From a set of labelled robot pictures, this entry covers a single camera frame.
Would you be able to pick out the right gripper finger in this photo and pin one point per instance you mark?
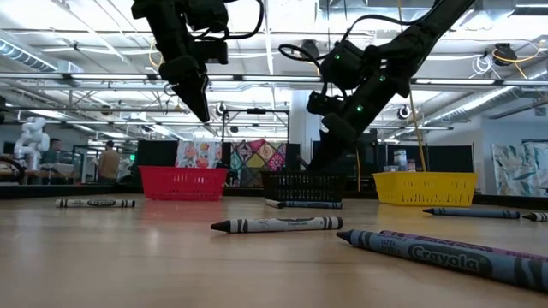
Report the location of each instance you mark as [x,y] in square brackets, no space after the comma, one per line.
[327,156]

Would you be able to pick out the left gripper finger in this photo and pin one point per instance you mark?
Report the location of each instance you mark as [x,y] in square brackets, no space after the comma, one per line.
[194,98]

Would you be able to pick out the blue crayon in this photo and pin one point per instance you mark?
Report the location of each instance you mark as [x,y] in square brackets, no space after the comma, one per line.
[471,213]
[312,205]
[449,258]

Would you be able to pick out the grey crayon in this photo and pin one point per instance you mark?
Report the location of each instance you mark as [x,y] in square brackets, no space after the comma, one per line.
[537,217]
[274,204]
[278,224]
[96,203]

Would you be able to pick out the purple crayon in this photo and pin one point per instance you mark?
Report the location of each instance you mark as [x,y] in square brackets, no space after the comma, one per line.
[432,238]

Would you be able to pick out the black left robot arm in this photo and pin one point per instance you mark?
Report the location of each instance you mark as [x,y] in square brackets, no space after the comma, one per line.
[171,21]

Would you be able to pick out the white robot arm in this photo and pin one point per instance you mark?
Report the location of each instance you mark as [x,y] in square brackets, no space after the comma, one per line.
[32,141]

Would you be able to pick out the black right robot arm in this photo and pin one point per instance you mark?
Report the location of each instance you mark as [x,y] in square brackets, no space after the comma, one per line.
[411,43]

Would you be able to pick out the white pillar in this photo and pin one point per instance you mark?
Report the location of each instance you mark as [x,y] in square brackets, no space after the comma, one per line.
[298,128]

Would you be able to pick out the black plastic basket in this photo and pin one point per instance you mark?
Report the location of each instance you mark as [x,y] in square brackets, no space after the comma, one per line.
[301,188]

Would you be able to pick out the black cabinet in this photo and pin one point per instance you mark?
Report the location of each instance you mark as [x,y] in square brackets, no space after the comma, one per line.
[368,162]

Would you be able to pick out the floral cloth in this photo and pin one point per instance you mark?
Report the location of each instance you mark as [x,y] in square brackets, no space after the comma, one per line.
[197,156]

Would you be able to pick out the white container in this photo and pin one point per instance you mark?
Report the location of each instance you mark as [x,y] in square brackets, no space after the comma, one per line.
[400,160]

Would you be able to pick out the black partition panel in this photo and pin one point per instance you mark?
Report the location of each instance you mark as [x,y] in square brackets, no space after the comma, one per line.
[156,154]
[449,160]

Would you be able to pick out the colourful patchwork quilt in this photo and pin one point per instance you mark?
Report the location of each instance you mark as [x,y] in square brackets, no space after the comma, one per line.
[257,160]

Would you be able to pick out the red plastic basket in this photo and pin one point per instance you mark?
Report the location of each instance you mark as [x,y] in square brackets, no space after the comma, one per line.
[182,184]

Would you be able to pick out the yellow plastic basket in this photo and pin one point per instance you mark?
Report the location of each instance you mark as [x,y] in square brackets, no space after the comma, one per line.
[424,190]

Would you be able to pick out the person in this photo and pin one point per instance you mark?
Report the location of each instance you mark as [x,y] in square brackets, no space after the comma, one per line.
[51,156]
[109,164]

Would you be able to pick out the leaf pattern cloth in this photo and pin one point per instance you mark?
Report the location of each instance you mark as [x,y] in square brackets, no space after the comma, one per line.
[514,171]

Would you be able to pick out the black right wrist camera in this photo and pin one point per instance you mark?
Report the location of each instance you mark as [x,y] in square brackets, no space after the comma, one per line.
[323,103]

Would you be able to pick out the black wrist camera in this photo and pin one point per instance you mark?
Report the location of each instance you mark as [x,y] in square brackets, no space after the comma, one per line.
[214,51]
[323,103]

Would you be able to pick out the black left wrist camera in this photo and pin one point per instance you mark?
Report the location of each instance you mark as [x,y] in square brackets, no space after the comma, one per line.
[214,51]

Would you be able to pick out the black stand frame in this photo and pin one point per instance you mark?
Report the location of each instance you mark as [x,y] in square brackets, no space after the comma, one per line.
[256,110]

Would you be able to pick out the grey ventilation duct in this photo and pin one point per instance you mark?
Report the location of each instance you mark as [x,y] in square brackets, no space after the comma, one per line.
[479,104]
[25,57]

